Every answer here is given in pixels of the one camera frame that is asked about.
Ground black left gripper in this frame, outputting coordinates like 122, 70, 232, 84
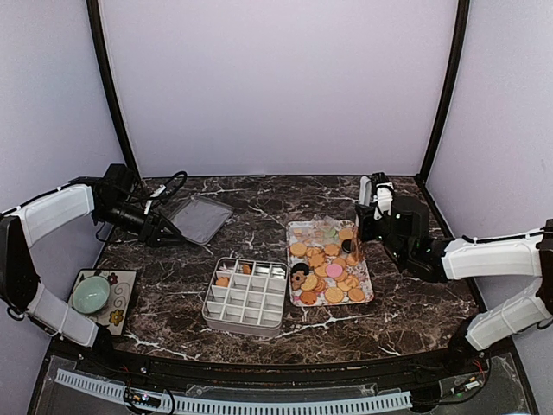
96, 199, 185, 247

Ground silver metal tongs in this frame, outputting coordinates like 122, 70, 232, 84
347, 176, 372, 265

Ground pink round cookie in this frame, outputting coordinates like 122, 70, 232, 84
325, 264, 344, 279

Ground silver divided cookie tin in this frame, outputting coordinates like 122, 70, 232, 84
201, 258, 288, 338

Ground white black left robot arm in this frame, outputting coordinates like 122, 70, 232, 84
1, 163, 187, 377

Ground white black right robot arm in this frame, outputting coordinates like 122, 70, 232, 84
355, 196, 552, 375

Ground silver tin lid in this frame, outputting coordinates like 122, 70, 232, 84
168, 195, 233, 246

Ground round orange cookie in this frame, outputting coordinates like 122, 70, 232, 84
347, 287, 365, 302

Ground floral cookie tray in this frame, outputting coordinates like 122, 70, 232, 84
286, 218, 374, 307

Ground floral square coaster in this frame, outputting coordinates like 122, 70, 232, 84
68, 269, 137, 336

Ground round tan biscuit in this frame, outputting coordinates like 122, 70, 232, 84
324, 287, 345, 304

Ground green ceramic cup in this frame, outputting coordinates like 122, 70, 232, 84
72, 276, 111, 315

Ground tan sandwich biscuit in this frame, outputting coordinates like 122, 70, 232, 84
289, 242, 308, 258

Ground black chocolate sandwich cookie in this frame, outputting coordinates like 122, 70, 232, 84
291, 262, 310, 276

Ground brown flower jam cookie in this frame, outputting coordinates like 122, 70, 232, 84
291, 271, 307, 291

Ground orange chip cookie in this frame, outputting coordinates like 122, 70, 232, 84
300, 290, 317, 305

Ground right black frame post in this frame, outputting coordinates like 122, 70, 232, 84
416, 0, 470, 184

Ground black frame post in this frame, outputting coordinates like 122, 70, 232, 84
86, 0, 140, 176
416, 0, 470, 184

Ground white slotted cable duct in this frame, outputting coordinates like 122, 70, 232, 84
54, 368, 412, 413

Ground left black frame post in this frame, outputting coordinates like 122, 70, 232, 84
86, 0, 140, 176

